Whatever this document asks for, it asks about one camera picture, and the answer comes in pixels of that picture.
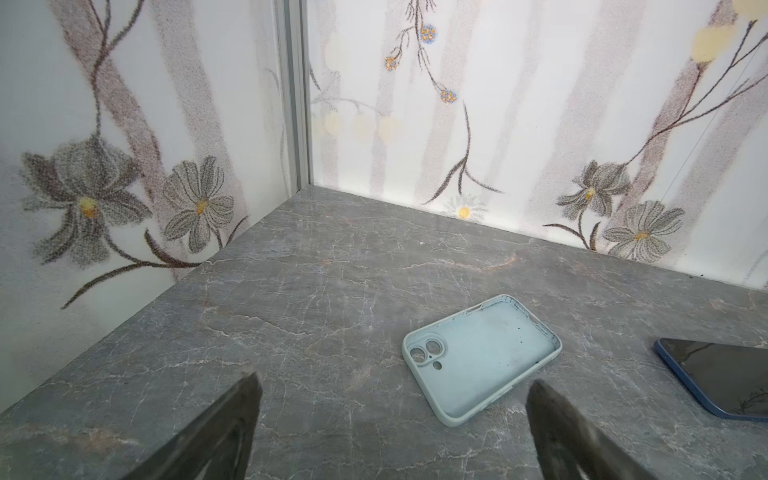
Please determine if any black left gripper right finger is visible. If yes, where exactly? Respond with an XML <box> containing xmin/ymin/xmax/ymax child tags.
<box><xmin>526</xmin><ymin>380</ymin><xmax>654</xmax><ymax>479</ymax></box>

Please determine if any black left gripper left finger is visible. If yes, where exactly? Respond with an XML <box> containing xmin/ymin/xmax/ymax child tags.
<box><xmin>125</xmin><ymin>373</ymin><xmax>263</xmax><ymax>479</ymax></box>

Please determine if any light blue phone case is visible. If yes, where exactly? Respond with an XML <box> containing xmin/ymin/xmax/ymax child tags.
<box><xmin>402</xmin><ymin>294</ymin><xmax>563</xmax><ymax>427</ymax></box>

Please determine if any blue phone black screen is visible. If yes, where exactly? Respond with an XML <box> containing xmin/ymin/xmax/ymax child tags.
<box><xmin>653</xmin><ymin>338</ymin><xmax>768</xmax><ymax>423</ymax></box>

